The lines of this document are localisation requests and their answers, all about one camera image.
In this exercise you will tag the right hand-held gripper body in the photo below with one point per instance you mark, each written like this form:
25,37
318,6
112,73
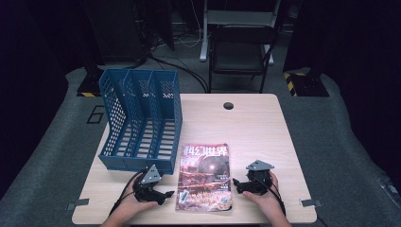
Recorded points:
259,179

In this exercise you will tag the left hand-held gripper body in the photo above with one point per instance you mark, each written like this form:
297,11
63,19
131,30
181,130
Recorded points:
150,176

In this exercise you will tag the magazine with reddish cover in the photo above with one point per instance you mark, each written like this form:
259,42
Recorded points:
203,176

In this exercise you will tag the blue three-slot file rack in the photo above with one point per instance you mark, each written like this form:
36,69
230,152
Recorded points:
138,132

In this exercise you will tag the person's right hand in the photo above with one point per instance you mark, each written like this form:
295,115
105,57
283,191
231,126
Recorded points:
268,203

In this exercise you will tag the person's left hand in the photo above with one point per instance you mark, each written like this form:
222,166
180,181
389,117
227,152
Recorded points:
135,208

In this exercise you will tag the black stand base yellow stripes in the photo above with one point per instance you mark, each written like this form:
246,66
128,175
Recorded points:
307,85
91,85

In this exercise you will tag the black folding chair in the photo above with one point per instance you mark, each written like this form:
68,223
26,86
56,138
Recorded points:
241,47

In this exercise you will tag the dark cabinet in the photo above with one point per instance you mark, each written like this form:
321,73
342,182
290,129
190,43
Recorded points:
115,31

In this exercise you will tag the grey metal table bracket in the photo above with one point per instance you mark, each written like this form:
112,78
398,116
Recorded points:
78,204
310,202

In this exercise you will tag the white metal desk frame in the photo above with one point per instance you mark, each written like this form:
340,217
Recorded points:
239,17

